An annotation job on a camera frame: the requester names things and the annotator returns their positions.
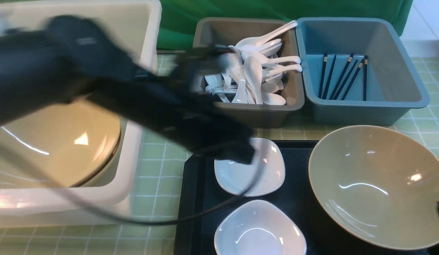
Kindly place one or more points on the black chopstick in bin middle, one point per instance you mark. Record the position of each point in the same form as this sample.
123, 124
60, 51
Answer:
341, 76

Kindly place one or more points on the white spoon of pile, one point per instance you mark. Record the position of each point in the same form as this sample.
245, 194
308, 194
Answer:
255, 43
273, 99

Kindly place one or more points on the tan noodle bowl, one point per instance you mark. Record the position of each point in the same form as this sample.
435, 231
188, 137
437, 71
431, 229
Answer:
379, 185
64, 144

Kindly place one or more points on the black chopstick pair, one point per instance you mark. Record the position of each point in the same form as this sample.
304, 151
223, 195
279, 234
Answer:
351, 81

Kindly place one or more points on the large white plastic tub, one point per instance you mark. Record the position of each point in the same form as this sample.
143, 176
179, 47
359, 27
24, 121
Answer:
134, 25

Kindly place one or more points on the white spoon long handle right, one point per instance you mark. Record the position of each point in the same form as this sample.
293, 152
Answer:
262, 59

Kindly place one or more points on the black plastic serving tray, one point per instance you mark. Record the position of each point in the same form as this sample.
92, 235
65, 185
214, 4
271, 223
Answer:
200, 191

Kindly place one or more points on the white square dish front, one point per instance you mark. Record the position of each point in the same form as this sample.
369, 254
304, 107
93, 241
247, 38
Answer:
259, 228

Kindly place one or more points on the black chopstick leftmost in bin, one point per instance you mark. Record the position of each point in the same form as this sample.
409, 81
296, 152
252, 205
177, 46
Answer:
322, 77

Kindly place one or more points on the black chopstick in bin rightmost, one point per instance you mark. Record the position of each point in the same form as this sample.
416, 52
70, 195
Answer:
365, 77

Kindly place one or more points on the white spoon top of pile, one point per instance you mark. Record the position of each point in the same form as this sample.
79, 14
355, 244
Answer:
255, 43

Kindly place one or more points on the white ceramic soup spoon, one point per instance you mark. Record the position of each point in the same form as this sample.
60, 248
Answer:
254, 73

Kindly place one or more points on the white spoon front of pile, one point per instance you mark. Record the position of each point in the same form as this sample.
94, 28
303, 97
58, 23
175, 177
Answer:
273, 99

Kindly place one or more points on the black chopstick in bin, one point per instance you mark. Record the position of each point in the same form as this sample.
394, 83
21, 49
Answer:
341, 76
365, 77
322, 77

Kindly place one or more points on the tan noodle bowl in tub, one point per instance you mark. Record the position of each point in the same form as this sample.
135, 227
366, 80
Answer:
64, 144

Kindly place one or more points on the green checkered table mat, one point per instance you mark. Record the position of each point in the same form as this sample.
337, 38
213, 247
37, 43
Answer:
157, 187

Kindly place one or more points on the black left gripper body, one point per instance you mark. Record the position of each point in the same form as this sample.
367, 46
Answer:
194, 121

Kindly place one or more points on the white spoon lower right handle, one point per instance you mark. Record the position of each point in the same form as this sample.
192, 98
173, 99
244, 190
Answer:
274, 75

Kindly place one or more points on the white square dish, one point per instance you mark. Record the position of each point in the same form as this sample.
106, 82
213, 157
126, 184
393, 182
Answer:
234, 177
259, 228

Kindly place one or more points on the brown plastic spoon bin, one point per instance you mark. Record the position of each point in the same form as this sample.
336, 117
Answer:
230, 31

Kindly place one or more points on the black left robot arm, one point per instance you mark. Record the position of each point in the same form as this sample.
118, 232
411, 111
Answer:
73, 57

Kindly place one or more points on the blue plastic chopstick bin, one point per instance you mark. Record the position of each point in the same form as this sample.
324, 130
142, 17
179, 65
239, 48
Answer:
394, 86

